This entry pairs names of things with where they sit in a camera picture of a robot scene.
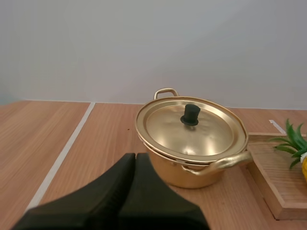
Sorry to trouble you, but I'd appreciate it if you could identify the gold pot with two handles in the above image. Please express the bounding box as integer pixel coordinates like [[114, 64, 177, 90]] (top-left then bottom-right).
[[138, 87, 254, 190]]

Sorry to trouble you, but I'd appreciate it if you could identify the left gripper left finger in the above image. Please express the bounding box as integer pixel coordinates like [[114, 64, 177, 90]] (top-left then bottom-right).
[[12, 153, 136, 230]]

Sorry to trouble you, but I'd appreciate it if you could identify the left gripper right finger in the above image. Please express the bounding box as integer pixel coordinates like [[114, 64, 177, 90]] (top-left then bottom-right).
[[117, 152, 211, 230]]

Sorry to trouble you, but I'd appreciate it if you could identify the gold pot lid black knob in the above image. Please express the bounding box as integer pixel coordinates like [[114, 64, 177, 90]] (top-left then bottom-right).
[[135, 96, 248, 165]]

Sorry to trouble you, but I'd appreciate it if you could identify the shallow wooden tray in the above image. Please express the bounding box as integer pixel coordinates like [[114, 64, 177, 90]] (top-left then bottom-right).
[[246, 132, 307, 221]]

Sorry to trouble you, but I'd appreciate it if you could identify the yellow toy pineapple green crown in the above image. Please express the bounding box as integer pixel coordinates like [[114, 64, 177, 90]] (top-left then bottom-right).
[[268, 118, 307, 184]]

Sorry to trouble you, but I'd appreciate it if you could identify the white backdrop sheet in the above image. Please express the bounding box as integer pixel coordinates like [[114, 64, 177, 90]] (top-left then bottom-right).
[[0, 0, 307, 111]]

